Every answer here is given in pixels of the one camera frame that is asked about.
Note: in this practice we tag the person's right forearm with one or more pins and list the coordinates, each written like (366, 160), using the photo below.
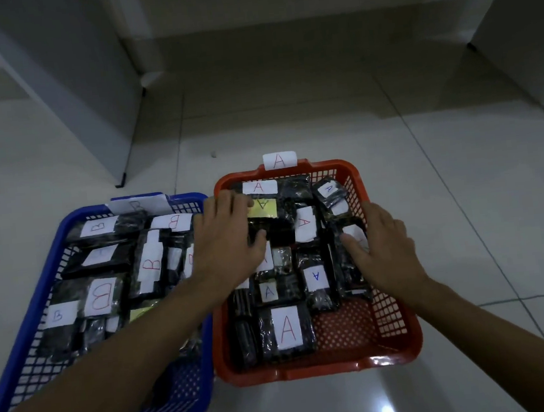
(507, 358)

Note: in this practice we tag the large white paper tag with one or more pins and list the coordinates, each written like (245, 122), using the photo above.
(140, 205)

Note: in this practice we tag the white desk side panel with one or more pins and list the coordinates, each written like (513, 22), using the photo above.
(525, 45)
(72, 79)

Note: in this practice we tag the red plastic basket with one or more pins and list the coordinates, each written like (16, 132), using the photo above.
(316, 369)

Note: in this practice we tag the person's left hand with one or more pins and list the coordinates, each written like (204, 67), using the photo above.
(223, 246)

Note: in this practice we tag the person's right hand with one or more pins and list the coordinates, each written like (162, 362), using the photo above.
(392, 259)

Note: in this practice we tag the small white paper tag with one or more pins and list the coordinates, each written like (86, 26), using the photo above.
(279, 160)

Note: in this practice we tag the person's left forearm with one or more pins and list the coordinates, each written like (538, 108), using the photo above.
(88, 389)

